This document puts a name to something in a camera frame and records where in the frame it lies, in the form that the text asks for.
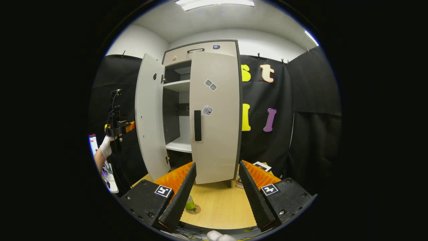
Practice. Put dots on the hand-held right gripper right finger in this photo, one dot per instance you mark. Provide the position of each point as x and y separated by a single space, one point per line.
255 201

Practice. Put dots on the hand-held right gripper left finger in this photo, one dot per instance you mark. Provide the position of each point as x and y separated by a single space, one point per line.
182 201

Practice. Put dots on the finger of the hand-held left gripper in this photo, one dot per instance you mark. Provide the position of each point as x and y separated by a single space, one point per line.
129 126

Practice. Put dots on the clear bottle with green label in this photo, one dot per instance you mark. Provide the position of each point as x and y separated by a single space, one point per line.
190 204

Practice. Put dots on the round cork coaster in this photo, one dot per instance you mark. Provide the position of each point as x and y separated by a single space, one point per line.
197 210

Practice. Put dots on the grey cabinet door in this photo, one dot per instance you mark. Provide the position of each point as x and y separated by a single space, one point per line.
150 117
220 140

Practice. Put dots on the grey cabinet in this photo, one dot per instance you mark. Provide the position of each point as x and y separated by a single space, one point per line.
177 85

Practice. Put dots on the grey cabinet drawer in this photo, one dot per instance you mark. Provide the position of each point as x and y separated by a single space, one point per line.
227 51

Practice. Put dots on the lit display screen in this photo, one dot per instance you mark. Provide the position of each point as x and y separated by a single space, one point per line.
93 144

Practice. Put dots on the white photo cover book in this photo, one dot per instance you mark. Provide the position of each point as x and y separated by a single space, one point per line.
262 166

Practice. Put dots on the white side desk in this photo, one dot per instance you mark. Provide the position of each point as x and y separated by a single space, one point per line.
112 185

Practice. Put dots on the black backdrop cloth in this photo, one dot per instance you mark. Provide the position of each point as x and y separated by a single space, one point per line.
301 134

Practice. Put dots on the large ceiling light panel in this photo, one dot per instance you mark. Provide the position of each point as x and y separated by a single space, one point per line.
214 3

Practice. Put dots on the narrow ceiling light panel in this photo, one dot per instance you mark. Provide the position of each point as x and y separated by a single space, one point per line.
311 37

